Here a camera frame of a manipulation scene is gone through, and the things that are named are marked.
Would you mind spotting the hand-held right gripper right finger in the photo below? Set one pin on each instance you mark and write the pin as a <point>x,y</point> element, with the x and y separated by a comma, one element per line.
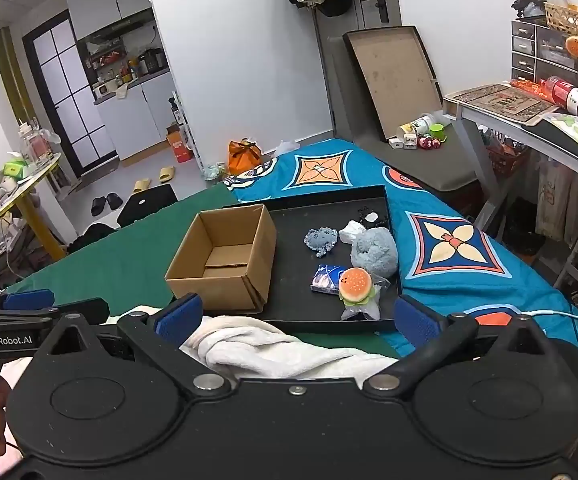
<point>414,322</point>

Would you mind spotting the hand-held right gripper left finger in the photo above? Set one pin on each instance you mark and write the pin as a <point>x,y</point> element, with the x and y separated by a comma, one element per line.
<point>178,319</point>

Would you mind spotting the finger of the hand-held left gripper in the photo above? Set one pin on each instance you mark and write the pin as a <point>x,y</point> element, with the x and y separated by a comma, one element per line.
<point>81,310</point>
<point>28,300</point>

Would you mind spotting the clear plastic bag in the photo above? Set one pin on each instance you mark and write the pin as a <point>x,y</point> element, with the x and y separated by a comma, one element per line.
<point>374,300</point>

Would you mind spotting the burger plush toy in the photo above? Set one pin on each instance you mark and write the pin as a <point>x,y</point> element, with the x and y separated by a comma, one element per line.
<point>355,284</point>

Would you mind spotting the brown cardboard box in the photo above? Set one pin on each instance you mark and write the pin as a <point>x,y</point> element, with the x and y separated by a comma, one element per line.
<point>229,270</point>

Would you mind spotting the fluffy blue plush toy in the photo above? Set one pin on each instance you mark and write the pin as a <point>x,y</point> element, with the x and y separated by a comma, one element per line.
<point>375,252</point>

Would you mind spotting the blue tissue packet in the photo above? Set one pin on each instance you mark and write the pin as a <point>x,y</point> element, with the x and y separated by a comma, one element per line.
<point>325,277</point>

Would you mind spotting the black tray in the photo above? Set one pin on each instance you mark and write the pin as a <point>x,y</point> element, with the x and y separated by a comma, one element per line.
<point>299,300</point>

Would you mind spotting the green blanket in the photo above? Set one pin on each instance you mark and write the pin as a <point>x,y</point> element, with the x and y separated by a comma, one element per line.
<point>119,265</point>

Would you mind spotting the dark cloth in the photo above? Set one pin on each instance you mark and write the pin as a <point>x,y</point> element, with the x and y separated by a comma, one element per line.
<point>91,237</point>

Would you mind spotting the blue patterned blanket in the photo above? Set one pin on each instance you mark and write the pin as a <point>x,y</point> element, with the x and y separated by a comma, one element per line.
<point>449,245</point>

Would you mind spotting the white fleece clothing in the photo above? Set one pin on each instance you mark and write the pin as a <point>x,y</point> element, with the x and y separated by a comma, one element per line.
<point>269,347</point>

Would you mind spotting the round yellow table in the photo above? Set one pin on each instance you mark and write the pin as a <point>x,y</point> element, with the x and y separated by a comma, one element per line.
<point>24,195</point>

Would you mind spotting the black slipper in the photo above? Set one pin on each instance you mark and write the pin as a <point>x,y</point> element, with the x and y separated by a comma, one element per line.
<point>98,206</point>
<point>114,201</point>

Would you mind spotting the small white plush toy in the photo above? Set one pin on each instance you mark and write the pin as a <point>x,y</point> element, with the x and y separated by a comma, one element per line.
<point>351,231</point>

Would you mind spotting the black and white plush toy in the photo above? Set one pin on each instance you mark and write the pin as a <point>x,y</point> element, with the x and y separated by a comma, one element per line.
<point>370,217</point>

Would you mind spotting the small blue octopus plush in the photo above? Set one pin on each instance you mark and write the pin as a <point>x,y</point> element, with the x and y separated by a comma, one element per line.
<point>320,240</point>

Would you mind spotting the green tissue box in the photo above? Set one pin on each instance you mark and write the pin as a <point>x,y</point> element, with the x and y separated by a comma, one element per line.
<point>15,169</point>

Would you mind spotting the yellow slipper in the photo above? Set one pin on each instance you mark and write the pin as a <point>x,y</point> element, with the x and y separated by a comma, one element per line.
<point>167,174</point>
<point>141,186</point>

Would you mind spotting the green and white bag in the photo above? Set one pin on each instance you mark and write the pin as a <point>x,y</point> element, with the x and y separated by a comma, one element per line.
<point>215,171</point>

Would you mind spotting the glass jar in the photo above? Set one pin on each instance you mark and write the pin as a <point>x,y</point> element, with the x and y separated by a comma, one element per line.
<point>34,142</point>

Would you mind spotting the orange cardboard box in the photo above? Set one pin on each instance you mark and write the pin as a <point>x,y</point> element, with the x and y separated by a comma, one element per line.
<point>180,144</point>

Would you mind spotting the orange bag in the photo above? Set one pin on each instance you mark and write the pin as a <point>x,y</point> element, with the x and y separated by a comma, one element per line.
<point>243,156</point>

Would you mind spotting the white charger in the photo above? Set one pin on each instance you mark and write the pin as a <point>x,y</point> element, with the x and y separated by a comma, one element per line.
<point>401,144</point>

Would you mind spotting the red toys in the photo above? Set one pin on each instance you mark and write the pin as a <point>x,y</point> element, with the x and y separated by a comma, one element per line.
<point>428,143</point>

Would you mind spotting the green cup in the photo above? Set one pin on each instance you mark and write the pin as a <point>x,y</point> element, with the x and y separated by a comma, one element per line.
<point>438,133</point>

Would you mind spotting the white jar green label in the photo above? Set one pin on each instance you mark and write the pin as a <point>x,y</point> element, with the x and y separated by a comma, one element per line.
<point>416,127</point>

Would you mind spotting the white plastic bag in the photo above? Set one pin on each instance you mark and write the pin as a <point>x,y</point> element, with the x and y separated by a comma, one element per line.
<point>285,148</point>

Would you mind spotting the black framed glass door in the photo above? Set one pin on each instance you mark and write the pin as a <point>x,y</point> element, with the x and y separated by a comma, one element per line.
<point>69,95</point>

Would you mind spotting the white desk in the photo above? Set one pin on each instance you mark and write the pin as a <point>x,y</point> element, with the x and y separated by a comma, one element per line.
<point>559,145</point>

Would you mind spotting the patterned desk mat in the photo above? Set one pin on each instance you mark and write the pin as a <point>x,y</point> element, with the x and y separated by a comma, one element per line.
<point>504,102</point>

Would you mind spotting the large brown framed board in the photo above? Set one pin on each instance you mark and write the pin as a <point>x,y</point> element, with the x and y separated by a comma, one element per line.
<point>394,80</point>

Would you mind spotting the plastic bottle red label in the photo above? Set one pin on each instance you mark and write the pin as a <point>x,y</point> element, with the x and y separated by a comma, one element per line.
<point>576,100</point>

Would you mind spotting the grey door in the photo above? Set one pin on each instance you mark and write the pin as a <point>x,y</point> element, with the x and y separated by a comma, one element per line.
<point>349,35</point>

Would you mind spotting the grey drawer organizer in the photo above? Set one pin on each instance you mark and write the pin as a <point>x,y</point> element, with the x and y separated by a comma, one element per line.
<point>544,57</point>

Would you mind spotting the round orange plush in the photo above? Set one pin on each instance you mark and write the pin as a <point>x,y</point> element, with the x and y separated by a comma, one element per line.
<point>576,46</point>

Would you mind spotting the woven basket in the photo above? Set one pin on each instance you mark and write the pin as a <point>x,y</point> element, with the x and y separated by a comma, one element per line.
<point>566,20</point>

